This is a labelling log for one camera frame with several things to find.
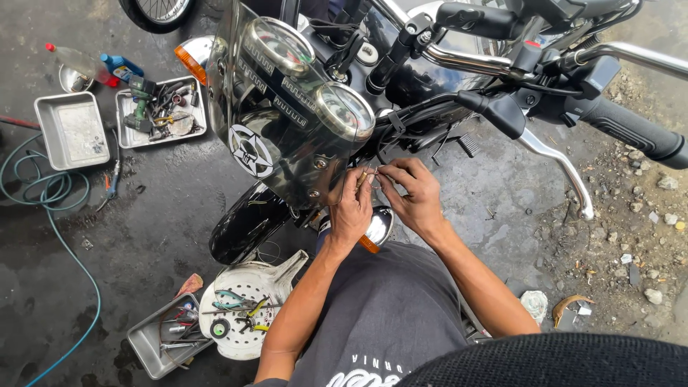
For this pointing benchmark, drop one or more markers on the person's left hand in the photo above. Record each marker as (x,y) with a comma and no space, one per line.
(349,212)

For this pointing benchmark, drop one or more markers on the person's right hand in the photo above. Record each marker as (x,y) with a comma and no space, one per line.
(416,196)

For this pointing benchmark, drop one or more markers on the chrome orange turn signal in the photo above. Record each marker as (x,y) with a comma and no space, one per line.
(194,56)
(380,226)

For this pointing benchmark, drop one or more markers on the black ribbed foot pedal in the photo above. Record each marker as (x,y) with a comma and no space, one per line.
(468,144)

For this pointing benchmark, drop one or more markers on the round chrome gauge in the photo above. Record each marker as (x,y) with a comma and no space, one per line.
(279,47)
(344,111)

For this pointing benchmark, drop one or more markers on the person's dark grey shirt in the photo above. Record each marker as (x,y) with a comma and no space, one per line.
(376,312)

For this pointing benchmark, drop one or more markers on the black front fender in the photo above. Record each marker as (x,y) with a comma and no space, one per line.
(244,223)

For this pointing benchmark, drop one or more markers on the black motorcycle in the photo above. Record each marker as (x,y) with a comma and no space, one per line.
(430,80)

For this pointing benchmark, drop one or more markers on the skull star sticker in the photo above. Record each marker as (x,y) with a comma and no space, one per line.
(250,151)

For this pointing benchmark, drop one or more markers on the white headlight housing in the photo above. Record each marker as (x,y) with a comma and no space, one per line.
(242,279)

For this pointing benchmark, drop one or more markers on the long thin screwdriver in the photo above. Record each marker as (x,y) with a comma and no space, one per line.
(242,309)

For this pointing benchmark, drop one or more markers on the chrome hand lever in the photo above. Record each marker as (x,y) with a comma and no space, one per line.
(559,161)

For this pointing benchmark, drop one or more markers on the white crumpled plastic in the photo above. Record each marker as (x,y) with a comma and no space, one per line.
(535,305)

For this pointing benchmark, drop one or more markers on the tinted motorcycle windshield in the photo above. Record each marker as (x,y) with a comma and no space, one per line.
(231,102)

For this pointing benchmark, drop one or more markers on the black tape roll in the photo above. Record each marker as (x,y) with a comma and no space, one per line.
(219,328)

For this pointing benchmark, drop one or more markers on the red crumpled wrapper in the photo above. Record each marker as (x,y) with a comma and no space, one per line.
(189,285)

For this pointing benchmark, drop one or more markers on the brown dried peel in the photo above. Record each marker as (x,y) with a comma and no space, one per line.
(564,303)

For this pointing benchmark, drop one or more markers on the heap of greasy hand tools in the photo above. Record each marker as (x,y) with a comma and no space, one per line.
(174,115)

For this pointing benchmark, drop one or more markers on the black mesh fabric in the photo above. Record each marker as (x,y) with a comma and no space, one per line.
(537,360)

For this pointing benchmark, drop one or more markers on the metal tray with hand tools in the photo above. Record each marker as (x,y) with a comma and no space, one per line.
(124,141)

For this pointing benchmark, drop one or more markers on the air blow gun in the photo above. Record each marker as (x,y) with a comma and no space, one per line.
(114,180)

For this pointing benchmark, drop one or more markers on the metal tray with small tools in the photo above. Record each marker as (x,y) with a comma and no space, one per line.
(148,344)

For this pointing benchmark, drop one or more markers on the scattered grey stones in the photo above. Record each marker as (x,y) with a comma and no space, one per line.
(653,295)

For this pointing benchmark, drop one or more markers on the chrome mirror stem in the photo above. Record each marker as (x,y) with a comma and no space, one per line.
(634,54)

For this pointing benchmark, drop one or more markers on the blue plastic bottle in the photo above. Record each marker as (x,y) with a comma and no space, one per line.
(121,67)

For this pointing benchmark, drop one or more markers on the empty metal tray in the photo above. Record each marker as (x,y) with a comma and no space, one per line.
(72,131)

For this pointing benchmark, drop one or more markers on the spoked motorcycle wheel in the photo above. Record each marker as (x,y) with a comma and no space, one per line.
(134,17)

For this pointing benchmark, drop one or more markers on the clear bottle with red cap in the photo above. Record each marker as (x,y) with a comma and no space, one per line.
(80,62)

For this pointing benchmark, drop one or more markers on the small metal bowl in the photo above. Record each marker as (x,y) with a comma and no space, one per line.
(67,80)

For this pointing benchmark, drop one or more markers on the red pipe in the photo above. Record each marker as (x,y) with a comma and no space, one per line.
(19,122)

